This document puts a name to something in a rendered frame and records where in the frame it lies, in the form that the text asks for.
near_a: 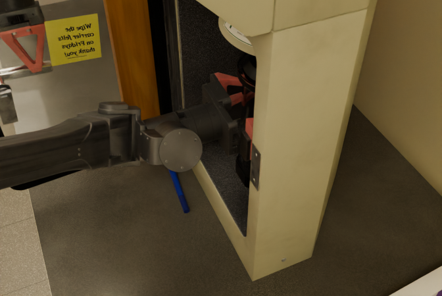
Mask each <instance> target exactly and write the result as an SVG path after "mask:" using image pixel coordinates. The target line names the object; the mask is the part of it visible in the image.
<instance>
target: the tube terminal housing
mask: <svg viewBox="0 0 442 296"><path fill-rule="evenodd" d="M376 3H377V0H274V12H273V21H272V29H271V32H269V33H266V34H261V35H258V36H253V37H251V36H245V37H246V38H247V39H248V40H249V41H250V42H251V45H252V46H253V49H254V51H255V55H256V59H257V75H256V86H255V107H254V119H253V140H252V145H253V144H254V145H255V147H256V148H257V149H258V151H259V153H260V154H261V159H260V175H259V183H258V191H257V190H256V188H255V187H254V185H253V184H252V182H251V180H250V184H249V205H248V217H247V236H246V237H243V236H242V234H241V232H240V231H239V228H238V227H237V225H236V223H235V222H234V220H233V218H232V216H231V214H230V213H229V211H228V209H227V207H226V206H225V204H224V202H223V200H222V198H221V196H220V195H219V193H218V191H217V190H216V188H215V186H214V184H213V182H212V180H211V179H210V177H209V175H208V174H207V171H206V170H205V168H204V166H203V165H202V163H201V161H200V160H199V162H198V163H197V164H196V165H195V166H194V167H193V168H192V170H193V172H194V174H195V175H196V177H197V179H198V181H199V183H200V184H201V187H202V188H203V191H204V192H205V194H206V196H207V198H208V200H209V201H210V203H211V205H212V207H213V209H214V211H215V213H216V215H217V217H218V219H219V220H220V222H221V224H222V226H223V228H224V229H225V231H226V233H227V235H228V237H229V239H230V241H231V243H232V245H233V246H234V248H235V250H236V252H237V254H238V255H239V257H240V259H241V261H242V263H243V265H244V267H245V269H246V271H247V272H248V274H249V276H250V278H251V280H252V281H255V280H257V279H260V278H262V277H265V276H267V275H269V274H272V273H274V272H277V271H279V270H282V269H284V268H287V267H288V266H291V265H294V264H296V263H298V262H301V261H303V260H306V259H309V258H310V257H311V256H312V253H313V250H314V246H315V243H316V240H317V237H318V232H319V230H320V226H321V223H322V219H323V217H324V213H325V209H326V206H327V203H328V199H329V196H330V192H331V190H332V185H333V181H334V179H335V175H336V172H337V167H338V163H339V158H340V155H341V150H342V146H343V142H344V139H345V133H346V130H347V125H348V122H349V117H350V113H351V109H352V105H353V100H354V97H355V91H356V87H357V84H358V78H359V75H360V70H361V67H362V62H363V58H364V54H365V50H366V45H367V42H368V37H369V33H370V28H371V25H372V20H373V17H374V12H375V9H376Z"/></svg>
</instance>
